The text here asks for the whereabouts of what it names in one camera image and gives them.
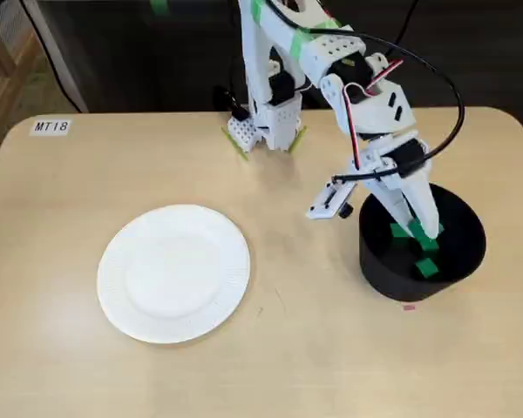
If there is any wooden furniture frame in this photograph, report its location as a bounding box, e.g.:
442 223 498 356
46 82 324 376
0 25 43 145

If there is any black background cable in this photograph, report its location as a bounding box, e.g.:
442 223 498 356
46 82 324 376
391 0 420 47

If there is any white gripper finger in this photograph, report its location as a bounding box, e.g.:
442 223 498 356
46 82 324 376
400 172 440 239
372 179 415 235

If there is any grey post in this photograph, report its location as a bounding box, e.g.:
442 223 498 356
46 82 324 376
24 0 91 114

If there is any yellow-green tape strip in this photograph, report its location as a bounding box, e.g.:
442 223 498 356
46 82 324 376
220 125 250 161
287 125 309 154

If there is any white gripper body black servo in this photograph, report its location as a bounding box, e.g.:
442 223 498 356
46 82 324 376
357 129 433 185

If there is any black pot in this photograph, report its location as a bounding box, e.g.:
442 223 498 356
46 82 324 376
357 182 488 303

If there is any black power plug cable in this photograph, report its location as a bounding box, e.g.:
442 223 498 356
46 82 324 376
212 54 250 123

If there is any white paper plate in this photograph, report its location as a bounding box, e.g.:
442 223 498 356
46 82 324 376
96 204 252 345

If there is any white MT18 label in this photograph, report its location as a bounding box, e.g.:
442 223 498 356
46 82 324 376
29 119 71 137

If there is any red white servo wire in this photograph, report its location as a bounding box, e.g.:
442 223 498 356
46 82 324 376
343 58 405 171

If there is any thin black cable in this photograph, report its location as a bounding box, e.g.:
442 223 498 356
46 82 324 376
17 0 85 113

